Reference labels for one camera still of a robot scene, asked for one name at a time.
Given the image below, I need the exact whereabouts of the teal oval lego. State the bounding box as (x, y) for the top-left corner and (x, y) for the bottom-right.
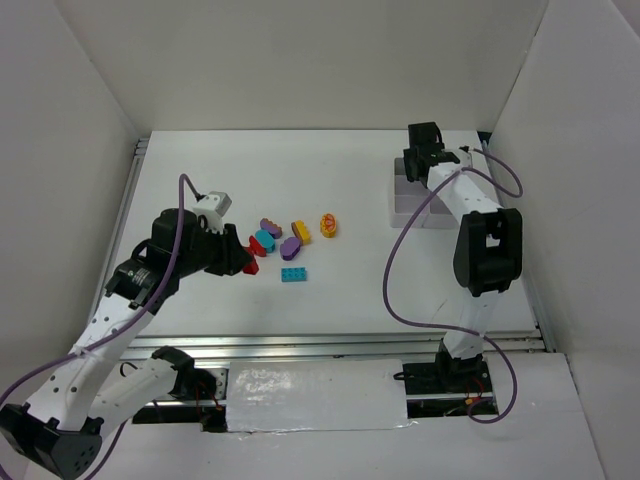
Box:
(254, 229), (276, 253)

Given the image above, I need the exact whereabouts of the red rectangular lego brick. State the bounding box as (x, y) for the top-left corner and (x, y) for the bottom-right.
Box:
(242, 259), (259, 275)

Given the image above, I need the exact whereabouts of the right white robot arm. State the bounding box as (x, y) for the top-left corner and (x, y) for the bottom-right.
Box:
(400, 122), (523, 387)

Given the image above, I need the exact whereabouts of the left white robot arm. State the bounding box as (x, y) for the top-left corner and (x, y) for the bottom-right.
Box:
(1, 209), (252, 479)

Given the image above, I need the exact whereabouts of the purple brown half-round lego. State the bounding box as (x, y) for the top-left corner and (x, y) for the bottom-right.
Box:
(259, 217), (283, 239)

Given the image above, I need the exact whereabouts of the white compartment organizer tray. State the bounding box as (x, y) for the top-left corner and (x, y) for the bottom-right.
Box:
(388, 158), (459, 229)

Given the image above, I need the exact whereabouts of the teal flat lego plate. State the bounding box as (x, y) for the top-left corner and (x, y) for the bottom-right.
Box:
(280, 267), (307, 283)

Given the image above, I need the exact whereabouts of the purple oval lego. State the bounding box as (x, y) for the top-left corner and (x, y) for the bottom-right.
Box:
(280, 236), (302, 261)

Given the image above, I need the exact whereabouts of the yellow brown lego brick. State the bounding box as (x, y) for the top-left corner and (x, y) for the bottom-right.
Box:
(291, 220), (312, 245)

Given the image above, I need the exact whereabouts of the yellow butterfly lego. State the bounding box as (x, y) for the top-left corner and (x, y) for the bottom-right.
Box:
(320, 213), (338, 238)

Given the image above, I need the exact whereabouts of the white foil-taped panel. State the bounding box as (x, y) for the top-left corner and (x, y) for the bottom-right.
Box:
(226, 359), (409, 433)

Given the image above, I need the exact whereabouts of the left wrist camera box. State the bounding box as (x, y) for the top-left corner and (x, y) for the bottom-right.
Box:
(193, 191), (232, 224)

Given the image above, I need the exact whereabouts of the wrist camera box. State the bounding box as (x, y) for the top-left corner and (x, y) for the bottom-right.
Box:
(193, 191), (232, 224)
(451, 146), (474, 168)

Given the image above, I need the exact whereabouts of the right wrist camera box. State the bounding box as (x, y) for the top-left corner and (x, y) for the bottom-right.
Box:
(451, 146), (474, 168)

